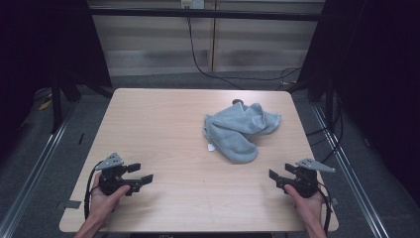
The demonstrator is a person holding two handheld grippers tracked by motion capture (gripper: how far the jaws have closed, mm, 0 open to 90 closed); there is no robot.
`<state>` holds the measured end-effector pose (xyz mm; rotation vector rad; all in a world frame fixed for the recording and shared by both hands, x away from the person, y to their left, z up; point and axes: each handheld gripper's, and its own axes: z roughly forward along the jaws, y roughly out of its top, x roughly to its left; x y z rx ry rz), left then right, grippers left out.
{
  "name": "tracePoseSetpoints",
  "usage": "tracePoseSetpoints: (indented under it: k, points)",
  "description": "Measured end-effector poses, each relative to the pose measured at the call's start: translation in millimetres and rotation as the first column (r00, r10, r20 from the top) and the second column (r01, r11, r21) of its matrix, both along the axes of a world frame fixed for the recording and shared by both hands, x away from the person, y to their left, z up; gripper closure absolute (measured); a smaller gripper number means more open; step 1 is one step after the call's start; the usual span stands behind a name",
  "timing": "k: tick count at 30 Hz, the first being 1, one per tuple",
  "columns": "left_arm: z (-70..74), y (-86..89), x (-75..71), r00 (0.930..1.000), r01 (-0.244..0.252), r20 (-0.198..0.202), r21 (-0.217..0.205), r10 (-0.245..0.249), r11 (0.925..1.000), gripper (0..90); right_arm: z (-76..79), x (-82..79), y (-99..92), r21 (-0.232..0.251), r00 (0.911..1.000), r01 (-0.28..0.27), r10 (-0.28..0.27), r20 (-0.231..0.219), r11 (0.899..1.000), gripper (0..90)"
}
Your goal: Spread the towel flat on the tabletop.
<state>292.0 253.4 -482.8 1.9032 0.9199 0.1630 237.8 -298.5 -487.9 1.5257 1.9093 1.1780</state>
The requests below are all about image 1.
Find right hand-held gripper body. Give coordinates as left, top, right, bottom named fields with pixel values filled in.
left=280, top=158, right=336, bottom=198

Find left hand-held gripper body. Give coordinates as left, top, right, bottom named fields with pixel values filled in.
left=94, top=152, right=143, bottom=196

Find light blue towel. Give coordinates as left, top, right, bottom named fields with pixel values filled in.
left=202, top=102, right=282, bottom=165

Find person's right hand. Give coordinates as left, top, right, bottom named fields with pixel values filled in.
left=284, top=183, right=326, bottom=229

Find person's left hand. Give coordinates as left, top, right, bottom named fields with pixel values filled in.
left=88, top=173, right=132, bottom=223

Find black metal stand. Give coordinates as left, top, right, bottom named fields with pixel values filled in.
left=49, top=73, right=64, bottom=135

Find black curtain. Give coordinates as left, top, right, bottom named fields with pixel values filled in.
left=0, top=0, right=113, bottom=163
left=296, top=0, right=420, bottom=207

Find black horizontal bar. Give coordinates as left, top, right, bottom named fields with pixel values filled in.
left=88, top=7, right=322, bottom=23

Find left hand-held gripper black cable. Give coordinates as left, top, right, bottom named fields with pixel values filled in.
left=83, top=161, right=104, bottom=221

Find hand-held gripper black cable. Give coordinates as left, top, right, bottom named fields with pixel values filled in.
left=83, top=161, right=104, bottom=221
left=316, top=180, right=333, bottom=236

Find right hand-held gripper black cable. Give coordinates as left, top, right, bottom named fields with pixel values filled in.
left=316, top=180, right=333, bottom=236

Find metal floor rail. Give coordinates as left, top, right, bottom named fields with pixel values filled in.
left=311, top=104, right=391, bottom=238
left=0, top=107, right=77, bottom=238

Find black floor cables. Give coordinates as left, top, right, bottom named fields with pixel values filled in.
left=305, top=93, right=345, bottom=165

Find black cable hanging from outlet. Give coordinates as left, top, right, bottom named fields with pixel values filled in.
left=186, top=6, right=303, bottom=91

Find white wall outlet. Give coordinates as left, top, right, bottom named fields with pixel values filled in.
left=180, top=0, right=206, bottom=10

